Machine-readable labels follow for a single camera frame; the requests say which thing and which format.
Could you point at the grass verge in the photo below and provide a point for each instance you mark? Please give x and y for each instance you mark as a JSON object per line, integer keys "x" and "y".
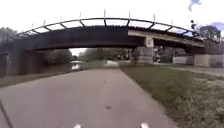
{"x": 186, "y": 96}

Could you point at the pale low wall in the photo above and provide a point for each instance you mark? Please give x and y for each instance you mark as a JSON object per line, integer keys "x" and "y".
{"x": 200, "y": 60}

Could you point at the dark arched bridge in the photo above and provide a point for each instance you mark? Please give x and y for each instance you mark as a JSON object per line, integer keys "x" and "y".
{"x": 83, "y": 38}

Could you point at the dark earth bank strip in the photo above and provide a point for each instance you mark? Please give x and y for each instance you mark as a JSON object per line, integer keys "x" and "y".
{"x": 30, "y": 76}

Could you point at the robot's own part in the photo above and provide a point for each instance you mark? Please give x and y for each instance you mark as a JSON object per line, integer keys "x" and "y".
{"x": 77, "y": 126}

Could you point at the canal water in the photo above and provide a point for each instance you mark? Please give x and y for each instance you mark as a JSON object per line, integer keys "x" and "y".
{"x": 75, "y": 65}

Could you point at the person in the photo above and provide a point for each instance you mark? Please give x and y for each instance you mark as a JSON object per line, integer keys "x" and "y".
{"x": 192, "y": 25}

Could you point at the row of trees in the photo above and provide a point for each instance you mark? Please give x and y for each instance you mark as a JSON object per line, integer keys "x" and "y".
{"x": 103, "y": 54}

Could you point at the grey asphalt path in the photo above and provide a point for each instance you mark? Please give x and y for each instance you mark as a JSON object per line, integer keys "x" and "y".
{"x": 93, "y": 96}

